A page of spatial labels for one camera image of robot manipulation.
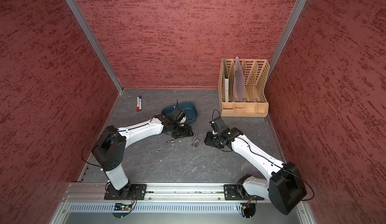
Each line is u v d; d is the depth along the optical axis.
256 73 1.03
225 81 0.87
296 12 0.78
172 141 0.91
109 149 0.46
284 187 0.40
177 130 0.75
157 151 0.87
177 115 0.71
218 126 0.64
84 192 0.74
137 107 1.09
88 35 0.87
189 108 1.07
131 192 0.73
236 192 0.70
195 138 0.92
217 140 0.62
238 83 0.98
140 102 1.10
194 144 0.90
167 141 0.92
